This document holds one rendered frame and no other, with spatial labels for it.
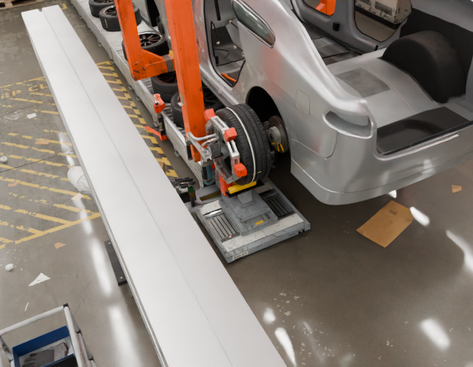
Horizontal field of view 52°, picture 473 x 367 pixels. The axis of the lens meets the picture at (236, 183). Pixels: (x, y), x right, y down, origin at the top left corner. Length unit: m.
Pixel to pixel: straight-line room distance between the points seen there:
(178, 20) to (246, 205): 1.70
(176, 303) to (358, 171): 2.97
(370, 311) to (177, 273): 3.55
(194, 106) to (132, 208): 3.70
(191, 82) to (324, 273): 1.93
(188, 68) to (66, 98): 3.30
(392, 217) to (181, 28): 2.50
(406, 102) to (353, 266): 1.51
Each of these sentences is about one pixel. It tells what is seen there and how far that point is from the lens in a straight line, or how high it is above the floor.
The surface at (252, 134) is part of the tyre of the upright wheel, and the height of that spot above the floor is 1.08.
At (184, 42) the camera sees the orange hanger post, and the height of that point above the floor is 1.67.
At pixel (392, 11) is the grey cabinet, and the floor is 0.29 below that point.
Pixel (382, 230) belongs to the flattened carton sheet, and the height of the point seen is 0.01.
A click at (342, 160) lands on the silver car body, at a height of 1.21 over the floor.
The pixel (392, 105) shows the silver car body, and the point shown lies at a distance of 4.48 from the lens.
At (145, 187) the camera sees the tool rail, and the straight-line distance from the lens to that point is 0.56.
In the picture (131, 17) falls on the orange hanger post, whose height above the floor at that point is 1.27.
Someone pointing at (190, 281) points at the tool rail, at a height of 2.82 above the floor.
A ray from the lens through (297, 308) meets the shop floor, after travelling 3.94.
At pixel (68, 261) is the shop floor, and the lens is 4.65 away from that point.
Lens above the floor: 3.16
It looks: 39 degrees down
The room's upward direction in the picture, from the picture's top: 5 degrees counter-clockwise
